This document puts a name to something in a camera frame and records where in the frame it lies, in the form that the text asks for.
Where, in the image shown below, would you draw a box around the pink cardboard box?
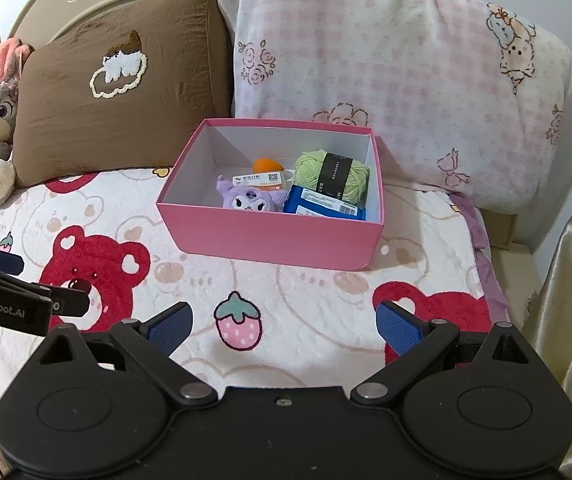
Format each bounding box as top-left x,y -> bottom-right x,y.
156,118 -> 385,272

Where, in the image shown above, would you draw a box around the blue packet with white labels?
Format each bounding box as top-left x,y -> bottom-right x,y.
283,184 -> 368,222

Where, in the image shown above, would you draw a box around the green yarn ball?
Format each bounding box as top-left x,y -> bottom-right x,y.
293,148 -> 371,206

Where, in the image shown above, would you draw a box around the brown pillow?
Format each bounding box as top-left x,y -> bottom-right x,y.
12,0 -> 231,188

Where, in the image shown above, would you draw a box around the orange white tissue pack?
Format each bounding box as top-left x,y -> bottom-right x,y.
232,170 -> 287,192

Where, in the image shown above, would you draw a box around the beige bed frame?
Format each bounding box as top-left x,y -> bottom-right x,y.
481,207 -> 540,256

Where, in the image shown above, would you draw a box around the purple plush toy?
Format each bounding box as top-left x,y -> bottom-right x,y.
216,175 -> 287,213

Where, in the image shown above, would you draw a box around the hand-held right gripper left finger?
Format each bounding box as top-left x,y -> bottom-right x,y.
36,301 -> 219,407

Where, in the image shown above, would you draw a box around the red bear printed blanket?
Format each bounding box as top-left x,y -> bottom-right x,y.
0,165 -> 497,411

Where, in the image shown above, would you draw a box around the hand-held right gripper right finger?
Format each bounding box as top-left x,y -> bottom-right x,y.
350,300 -> 537,406

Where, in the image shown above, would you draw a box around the pink checked pillow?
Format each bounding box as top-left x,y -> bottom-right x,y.
206,0 -> 572,216

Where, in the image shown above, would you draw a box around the orange makeup sponge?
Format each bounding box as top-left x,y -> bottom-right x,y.
252,156 -> 287,177

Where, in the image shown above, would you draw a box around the purple frilled cloth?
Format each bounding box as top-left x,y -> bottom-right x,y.
451,192 -> 509,321

